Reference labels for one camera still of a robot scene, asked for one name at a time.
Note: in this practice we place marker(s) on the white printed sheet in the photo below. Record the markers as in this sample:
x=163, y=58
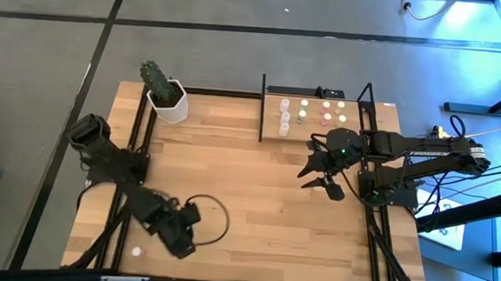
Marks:
x=445, y=237

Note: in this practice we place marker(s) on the yellow power plug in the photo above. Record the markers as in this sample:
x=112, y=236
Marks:
x=438, y=131

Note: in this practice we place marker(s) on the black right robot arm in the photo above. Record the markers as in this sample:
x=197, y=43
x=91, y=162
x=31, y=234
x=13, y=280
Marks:
x=428, y=147

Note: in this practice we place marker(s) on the blue-lit metal table frame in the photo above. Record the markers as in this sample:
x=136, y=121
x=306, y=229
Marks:
x=474, y=108

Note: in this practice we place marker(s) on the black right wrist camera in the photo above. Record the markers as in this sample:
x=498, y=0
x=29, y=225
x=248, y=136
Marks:
x=335, y=191

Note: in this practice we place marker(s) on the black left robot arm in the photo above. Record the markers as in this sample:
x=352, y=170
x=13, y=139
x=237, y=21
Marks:
x=101, y=153

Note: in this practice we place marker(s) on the green medicine bottle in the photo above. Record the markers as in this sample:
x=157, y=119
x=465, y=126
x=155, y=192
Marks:
x=303, y=103
x=302, y=114

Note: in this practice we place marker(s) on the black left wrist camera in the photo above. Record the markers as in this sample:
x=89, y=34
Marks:
x=183, y=249

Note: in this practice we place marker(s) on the green cactus plant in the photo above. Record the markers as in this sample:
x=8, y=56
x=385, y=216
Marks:
x=156, y=80

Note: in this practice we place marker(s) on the wooden shelf board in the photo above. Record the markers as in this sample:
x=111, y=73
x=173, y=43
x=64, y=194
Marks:
x=307, y=131

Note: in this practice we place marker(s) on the white hexagonal plant pot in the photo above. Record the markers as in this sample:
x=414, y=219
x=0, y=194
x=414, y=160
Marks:
x=173, y=114

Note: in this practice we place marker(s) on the black desk beam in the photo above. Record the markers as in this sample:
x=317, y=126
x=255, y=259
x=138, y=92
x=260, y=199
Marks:
x=468, y=212

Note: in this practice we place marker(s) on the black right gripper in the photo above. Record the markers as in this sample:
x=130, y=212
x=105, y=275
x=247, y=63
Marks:
x=341, y=146

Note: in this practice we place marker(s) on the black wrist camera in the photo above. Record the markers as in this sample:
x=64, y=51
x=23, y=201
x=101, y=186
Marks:
x=335, y=191
x=183, y=249

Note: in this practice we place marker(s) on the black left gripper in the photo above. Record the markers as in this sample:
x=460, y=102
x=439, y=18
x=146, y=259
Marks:
x=178, y=221

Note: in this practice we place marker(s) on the black shelf side panel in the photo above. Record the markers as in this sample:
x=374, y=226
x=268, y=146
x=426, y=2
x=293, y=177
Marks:
x=261, y=115

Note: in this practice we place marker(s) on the silver metal bracket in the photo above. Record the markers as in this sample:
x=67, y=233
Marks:
x=124, y=280

